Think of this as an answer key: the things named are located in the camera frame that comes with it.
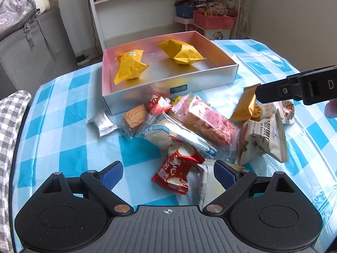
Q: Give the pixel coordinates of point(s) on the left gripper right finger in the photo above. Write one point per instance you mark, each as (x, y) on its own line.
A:
(236, 184)

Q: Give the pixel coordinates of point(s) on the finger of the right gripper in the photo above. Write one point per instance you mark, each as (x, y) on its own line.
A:
(289, 88)

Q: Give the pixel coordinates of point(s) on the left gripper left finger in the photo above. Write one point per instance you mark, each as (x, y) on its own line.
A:
(99, 184)

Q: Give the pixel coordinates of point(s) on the white pecan snack pack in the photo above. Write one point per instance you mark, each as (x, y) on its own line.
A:
(287, 111)

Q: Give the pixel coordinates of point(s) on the gold bar wrapper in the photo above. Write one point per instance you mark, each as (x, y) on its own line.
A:
(245, 107)

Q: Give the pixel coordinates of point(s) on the white nut snack pack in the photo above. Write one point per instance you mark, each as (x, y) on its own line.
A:
(264, 137)

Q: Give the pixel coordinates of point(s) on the silver foil packet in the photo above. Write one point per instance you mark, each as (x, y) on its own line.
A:
(103, 123)

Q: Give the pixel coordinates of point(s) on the large red snack pack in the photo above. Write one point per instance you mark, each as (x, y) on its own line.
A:
(179, 160)

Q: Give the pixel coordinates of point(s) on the pink rice cracker pack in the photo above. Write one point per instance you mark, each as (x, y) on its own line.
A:
(200, 117)

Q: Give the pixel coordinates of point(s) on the wafer biscuit clear pack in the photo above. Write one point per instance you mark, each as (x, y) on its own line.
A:
(132, 120)

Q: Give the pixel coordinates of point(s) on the white blue pastry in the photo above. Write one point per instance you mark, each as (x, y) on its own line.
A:
(161, 130)

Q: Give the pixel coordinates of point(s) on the small red snack pack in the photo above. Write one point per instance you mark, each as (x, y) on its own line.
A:
(158, 104)

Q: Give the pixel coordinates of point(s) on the yellow snack pack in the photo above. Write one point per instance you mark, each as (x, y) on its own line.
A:
(130, 66)
(181, 52)

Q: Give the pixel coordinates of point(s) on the cream white flat pack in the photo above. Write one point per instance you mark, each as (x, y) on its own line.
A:
(208, 186)

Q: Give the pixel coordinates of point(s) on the lotus chip orange pack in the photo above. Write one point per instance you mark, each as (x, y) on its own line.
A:
(262, 111)

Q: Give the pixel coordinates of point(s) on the blue checkered tablecloth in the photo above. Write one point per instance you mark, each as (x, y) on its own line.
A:
(58, 136)

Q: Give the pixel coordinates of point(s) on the white storage box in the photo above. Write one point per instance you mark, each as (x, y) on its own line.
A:
(215, 34)

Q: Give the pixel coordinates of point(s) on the pink plastic basket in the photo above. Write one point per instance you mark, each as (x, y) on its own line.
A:
(213, 22)

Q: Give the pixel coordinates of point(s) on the pink lined cardboard box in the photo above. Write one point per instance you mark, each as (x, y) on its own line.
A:
(163, 76)

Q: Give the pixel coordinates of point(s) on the grey checkered cushion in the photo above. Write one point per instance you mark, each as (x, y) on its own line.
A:
(13, 109)

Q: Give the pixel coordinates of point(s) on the blue storage bin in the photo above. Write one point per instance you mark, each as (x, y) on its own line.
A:
(185, 11)

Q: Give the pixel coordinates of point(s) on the grey sofa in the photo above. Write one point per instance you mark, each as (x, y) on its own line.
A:
(36, 56)

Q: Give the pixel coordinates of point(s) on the white shelf desk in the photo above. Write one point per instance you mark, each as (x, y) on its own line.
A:
(121, 21)

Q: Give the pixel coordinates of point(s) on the silver grey backpack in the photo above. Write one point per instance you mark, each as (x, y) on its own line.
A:
(15, 14)

